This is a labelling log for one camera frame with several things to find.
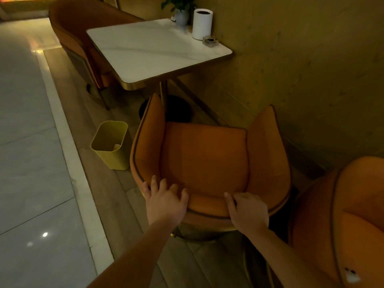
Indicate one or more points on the white cylindrical container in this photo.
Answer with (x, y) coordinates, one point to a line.
(202, 25)

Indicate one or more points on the person's left hand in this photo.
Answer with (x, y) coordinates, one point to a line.
(163, 206)

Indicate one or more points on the white marble table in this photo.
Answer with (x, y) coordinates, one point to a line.
(150, 50)

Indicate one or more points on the person's left middle finger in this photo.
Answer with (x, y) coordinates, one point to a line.
(163, 184)

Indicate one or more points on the person's right hand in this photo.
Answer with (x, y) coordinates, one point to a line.
(249, 214)

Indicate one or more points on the potted green plant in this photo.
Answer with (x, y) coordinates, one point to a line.
(181, 10)

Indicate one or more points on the person's left little finger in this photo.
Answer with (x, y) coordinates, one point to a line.
(146, 190)

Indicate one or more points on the glass ashtray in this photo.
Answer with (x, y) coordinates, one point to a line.
(210, 41)

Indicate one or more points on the crumpled paper scrap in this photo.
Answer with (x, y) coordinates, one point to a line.
(116, 146)

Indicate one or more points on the lit display counter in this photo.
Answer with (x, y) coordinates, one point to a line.
(27, 4)

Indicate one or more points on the person's right forearm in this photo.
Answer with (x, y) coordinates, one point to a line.
(282, 260)

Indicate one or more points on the person's left forearm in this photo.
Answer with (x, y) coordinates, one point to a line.
(135, 260)

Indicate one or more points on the person's left thumb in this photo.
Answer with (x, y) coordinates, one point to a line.
(184, 198)

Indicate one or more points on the yellow waste bin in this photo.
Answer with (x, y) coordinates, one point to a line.
(115, 158)

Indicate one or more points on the orange upholstered armchair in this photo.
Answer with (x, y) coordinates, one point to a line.
(354, 212)
(207, 158)
(78, 29)

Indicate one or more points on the person's right thumb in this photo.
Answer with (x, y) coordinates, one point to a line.
(229, 202)

